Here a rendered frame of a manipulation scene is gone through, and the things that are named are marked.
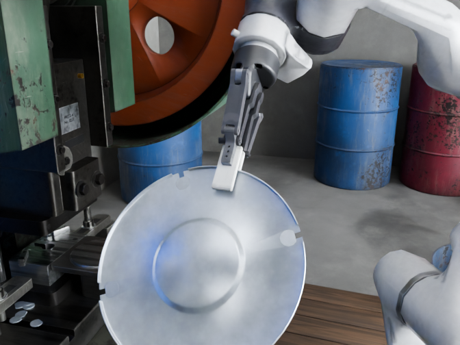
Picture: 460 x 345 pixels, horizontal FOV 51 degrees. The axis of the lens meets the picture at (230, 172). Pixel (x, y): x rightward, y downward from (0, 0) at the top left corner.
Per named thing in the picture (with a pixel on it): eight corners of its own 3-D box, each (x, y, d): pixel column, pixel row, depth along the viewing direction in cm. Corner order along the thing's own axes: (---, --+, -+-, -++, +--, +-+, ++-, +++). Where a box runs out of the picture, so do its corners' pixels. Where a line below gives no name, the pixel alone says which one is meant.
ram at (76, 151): (114, 192, 104) (103, 50, 94) (76, 220, 90) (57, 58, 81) (44, 184, 108) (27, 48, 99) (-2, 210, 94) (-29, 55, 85)
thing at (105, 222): (118, 229, 129) (116, 194, 125) (85, 259, 113) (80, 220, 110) (98, 227, 130) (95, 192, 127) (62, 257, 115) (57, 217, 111)
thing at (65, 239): (89, 251, 111) (87, 233, 109) (49, 286, 97) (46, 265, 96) (55, 246, 113) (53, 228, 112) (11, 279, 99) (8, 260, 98)
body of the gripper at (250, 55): (241, 73, 83) (228, 119, 79) (229, 39, 75) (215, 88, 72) (284, 74, 80) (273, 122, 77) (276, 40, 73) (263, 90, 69)
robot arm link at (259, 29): (233, 12, 77) (224, 39, 75) (310, 12, 74) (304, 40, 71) (248, 62, 88) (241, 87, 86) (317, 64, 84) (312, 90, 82)
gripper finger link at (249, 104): (261, 86, 74) (259, 81, 73) (244, 147, 69) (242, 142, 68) (237, 85, 76) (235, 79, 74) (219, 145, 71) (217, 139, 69)
